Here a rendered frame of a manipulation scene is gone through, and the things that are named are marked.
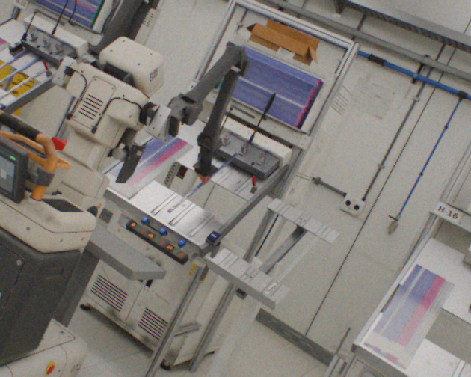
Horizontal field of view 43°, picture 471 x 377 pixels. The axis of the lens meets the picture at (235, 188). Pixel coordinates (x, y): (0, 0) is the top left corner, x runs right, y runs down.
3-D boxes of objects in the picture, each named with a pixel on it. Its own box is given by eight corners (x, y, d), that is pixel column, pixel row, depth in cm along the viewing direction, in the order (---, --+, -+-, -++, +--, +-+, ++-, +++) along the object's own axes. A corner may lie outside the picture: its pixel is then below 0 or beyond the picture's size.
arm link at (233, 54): (230, 32, 244) (251, 42, 242) (230, 55, 256) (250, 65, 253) (164, 105, 225) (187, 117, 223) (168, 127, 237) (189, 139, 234)
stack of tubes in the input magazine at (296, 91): (296, 127, 303) (321, 78, 300) (215, 88, 323) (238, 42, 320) (303, 132, 314) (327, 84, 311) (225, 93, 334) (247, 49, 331)
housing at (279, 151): (280, 177, 312) (283, 157, 302) (205, 138, 332) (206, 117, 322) (288, 169, 317) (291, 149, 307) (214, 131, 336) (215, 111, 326)
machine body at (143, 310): (167, 375, 303) (222, 267, 297) (70, 303, 331) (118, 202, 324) (221, 354, 362) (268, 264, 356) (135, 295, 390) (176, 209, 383)
